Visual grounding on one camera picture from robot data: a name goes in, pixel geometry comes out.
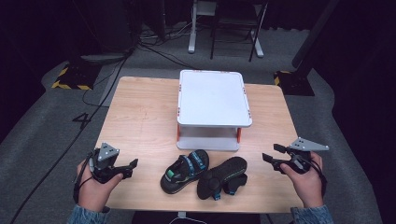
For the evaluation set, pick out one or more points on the person's right hand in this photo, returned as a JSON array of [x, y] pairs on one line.
[[303, 186]]

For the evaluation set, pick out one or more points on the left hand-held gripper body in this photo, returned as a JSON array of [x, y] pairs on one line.
[[104, 155]]

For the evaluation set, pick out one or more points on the white two-tier shoe rack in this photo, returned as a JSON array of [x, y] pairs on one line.
[[214, 99]]

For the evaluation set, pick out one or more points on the black metal chair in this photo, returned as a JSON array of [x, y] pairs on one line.
[[238, 26]]

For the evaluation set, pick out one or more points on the white table leg bracket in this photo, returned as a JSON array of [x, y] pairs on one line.
[[182, 214]]

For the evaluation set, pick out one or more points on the black slanted stand pole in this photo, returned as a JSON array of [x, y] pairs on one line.
[[314, 32]]

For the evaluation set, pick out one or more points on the grey flat stand base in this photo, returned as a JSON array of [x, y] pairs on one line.
[[104, 58]]

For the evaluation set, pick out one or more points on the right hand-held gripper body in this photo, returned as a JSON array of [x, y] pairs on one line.
[[301, 155]]

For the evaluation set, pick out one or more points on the black yellow striped stand base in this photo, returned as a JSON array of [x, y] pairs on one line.
[[76, 77], [294, 83]]

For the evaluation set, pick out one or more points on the white desk leg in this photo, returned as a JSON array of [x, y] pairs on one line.
[[258, 43], [193, 28]]

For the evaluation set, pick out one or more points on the person's left hand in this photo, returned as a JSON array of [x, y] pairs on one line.
[[93, 191]]

